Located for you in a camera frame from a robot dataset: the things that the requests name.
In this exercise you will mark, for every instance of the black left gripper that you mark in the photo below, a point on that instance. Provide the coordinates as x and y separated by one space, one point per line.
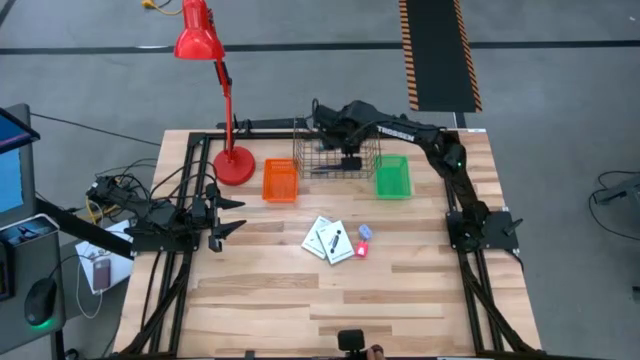
200 215

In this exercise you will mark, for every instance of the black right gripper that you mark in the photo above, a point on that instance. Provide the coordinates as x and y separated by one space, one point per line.
337 127

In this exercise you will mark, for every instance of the small light blue item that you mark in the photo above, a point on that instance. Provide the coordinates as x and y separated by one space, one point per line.
365 231

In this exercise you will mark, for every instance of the white box with green side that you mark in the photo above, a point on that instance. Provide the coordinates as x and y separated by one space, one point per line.
336 242

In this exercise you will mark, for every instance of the small red item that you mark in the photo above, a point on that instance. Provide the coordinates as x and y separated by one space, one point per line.
362 249

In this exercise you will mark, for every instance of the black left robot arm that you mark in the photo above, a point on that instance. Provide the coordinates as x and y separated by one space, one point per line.
150 212

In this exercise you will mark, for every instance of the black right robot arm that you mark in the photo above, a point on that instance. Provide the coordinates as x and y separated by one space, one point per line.
465 195

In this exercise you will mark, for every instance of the red desk lamp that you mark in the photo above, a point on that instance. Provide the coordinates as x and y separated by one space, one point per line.
235 167

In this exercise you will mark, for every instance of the orange plastic basket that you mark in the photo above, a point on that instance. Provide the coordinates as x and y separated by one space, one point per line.
280 180

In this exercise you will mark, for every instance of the green plastic basket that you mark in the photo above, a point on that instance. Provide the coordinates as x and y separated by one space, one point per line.
393 177

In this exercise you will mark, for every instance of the black bar behind table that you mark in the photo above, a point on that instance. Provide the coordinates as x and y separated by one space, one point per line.
270 123

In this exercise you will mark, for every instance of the maroon phone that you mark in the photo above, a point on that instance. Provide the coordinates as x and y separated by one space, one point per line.
101 274

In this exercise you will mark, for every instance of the white paper sheet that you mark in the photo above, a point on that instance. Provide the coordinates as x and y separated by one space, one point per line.
87 255

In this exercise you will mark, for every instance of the black diagonal beam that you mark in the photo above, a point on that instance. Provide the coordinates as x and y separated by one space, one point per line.
80 227

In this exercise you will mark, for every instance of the black mat with hazard stripes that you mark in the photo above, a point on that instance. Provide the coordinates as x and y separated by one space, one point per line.
440 50

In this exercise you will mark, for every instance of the person's hand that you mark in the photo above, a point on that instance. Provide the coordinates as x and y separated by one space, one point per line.
375 353

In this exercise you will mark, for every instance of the grey computer case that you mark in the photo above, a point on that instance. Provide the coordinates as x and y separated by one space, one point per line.
30 260

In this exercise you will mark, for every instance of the black computer mouse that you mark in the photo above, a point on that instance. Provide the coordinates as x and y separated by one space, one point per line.
40 300

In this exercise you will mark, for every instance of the monitor with blue screen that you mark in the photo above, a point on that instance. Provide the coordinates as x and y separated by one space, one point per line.
10 180

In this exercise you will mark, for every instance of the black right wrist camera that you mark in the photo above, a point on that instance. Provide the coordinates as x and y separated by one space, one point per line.
352 164

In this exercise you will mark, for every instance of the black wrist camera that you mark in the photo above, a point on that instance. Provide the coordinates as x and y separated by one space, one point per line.
215 245
352 164

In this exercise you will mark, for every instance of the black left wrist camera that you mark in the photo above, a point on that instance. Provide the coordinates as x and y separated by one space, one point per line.
215 245

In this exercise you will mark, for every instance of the black aluminium table frame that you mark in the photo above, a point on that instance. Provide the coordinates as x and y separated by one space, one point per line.
270 135

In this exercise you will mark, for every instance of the black table-level camera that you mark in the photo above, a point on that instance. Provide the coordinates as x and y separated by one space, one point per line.
351 340

